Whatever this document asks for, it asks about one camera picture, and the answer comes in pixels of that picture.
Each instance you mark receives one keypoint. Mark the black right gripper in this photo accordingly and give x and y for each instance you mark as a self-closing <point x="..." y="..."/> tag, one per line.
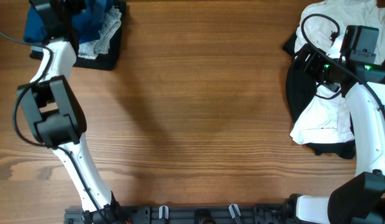
<point x="310" y="68"/>

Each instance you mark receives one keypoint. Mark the dark blue t-shirt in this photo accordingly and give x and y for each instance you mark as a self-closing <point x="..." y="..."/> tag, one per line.
<point x="88" y="23"/>

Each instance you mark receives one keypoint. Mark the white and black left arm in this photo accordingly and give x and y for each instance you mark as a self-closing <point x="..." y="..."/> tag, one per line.
<point x="55" y="117"/>

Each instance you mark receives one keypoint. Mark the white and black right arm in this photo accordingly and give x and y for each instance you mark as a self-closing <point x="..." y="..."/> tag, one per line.
<point x="362" y="82"/>

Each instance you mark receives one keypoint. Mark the crumpled black garment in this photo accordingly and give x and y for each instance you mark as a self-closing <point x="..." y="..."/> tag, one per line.
<point x="321" y="122"/>

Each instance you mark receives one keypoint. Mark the crumpled white shirt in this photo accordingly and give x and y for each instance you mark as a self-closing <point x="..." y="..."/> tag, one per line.
<point x="344" y="12"/>

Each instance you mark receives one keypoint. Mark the folded black garment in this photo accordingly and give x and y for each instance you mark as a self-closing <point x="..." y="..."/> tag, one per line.
<point x="102" y="61"/>

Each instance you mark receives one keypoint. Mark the folded light blue jeans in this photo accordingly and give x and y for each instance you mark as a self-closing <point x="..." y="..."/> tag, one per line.
<point x="111" y="24"/>

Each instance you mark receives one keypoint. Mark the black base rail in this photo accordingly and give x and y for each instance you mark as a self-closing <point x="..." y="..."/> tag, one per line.
<point x="260" y="214"/>

